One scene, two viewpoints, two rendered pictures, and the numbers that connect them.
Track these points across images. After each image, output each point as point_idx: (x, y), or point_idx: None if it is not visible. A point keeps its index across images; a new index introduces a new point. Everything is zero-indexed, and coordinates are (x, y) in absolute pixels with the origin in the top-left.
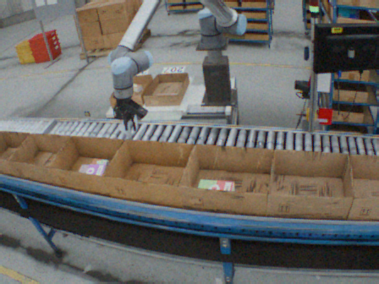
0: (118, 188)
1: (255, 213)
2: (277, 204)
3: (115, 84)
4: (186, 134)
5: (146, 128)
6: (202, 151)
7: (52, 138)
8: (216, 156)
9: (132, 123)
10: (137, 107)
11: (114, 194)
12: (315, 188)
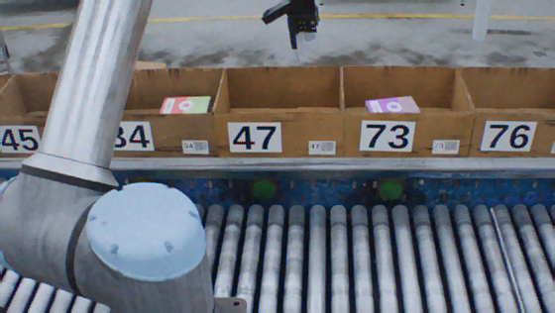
0: (318, 83)
1: (135, 102)
2: None
3: None
4: (284, 304)
5: None
6: (203, 125)
7: (533, 121)
8: (181, 132)
9: (301, 52)
10: (275, 7)
11: (332, 98)
12: None
